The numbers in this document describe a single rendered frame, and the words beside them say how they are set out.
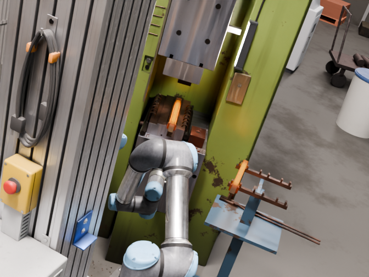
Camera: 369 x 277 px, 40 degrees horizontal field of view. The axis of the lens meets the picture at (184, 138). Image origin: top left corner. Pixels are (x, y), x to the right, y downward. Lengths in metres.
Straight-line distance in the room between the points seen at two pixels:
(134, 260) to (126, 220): 1.29
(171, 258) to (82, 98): 0.81
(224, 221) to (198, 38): 0.97
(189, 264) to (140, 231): 1.27
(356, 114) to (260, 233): 3.85
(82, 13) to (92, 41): 0.06
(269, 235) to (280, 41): 1.03
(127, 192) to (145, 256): 0.43
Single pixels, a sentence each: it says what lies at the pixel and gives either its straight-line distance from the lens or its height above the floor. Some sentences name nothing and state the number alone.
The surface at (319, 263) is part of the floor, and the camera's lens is 3.97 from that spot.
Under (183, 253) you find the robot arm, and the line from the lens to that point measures 1.84.
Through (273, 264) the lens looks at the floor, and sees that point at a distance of 3.74.
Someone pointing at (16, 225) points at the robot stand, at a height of 1.28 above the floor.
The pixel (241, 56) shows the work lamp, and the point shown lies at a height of 1.45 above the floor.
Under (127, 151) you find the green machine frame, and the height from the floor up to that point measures 0.68.
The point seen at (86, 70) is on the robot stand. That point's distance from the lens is 1.17.
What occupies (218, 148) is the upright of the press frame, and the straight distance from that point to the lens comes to 2.96.
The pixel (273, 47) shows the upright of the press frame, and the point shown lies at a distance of 2.74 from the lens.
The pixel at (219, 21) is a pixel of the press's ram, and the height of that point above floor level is 1.62.
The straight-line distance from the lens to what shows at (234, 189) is 2.47.
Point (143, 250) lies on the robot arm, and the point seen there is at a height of 1.05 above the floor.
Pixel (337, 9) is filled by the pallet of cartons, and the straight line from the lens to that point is 12.77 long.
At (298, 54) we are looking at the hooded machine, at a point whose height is 0.33.
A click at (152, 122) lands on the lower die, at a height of 0.98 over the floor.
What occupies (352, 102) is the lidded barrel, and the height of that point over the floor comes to 0.37.
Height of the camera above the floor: 2.21
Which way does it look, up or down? 27 degrees down
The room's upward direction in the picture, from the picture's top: 18 degrees clockwise
